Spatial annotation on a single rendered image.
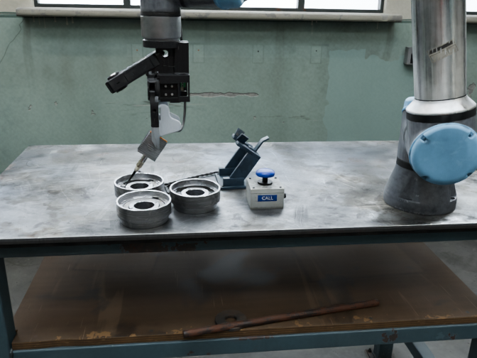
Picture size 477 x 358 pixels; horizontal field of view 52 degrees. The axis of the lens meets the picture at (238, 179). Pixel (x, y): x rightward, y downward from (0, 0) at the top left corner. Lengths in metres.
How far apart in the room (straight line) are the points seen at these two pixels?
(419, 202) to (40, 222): 0.75
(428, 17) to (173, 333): 0.77
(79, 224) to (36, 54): 1.76
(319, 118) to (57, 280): 1.82
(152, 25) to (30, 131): 1.87
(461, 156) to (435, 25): 0.22
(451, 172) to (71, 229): 0.69
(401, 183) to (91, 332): 0.72
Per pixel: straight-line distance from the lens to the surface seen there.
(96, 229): 0.97
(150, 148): 1.02
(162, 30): 0.96
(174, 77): 0.97
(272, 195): 1.02
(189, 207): 0.99
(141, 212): 0.93
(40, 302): 1.25
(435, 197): 1.08
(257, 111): 2.66
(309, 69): 2.68
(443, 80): 0.91
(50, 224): 1.01
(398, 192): 1.09
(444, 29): 0.90
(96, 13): 2.51
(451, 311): 1.26
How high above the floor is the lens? 1.21
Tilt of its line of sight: 20 degrees down
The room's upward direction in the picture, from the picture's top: 1 degrees clockwise
